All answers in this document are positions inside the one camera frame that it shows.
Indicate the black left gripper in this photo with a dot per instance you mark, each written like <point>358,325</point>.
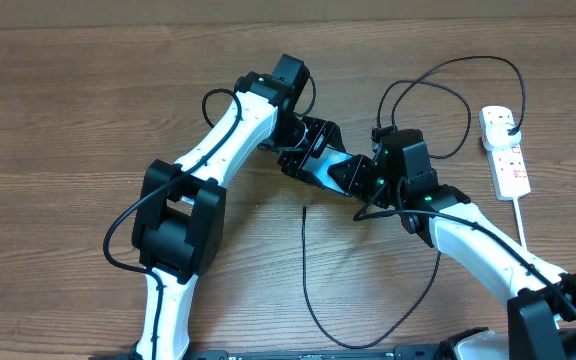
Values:
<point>323,131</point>

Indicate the blue Samsung Galaxy smartphone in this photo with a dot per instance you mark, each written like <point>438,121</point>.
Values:
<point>318,167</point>

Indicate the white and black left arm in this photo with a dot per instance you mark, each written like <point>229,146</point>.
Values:
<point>180,215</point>

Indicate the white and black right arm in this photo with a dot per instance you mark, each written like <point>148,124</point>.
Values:
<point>539,297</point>

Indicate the white charger plug adapter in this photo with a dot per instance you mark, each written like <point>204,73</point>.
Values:
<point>496,136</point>

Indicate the white power strip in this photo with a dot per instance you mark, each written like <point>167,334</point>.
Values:
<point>507,166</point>

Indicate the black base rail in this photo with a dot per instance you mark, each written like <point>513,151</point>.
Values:
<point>399,352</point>

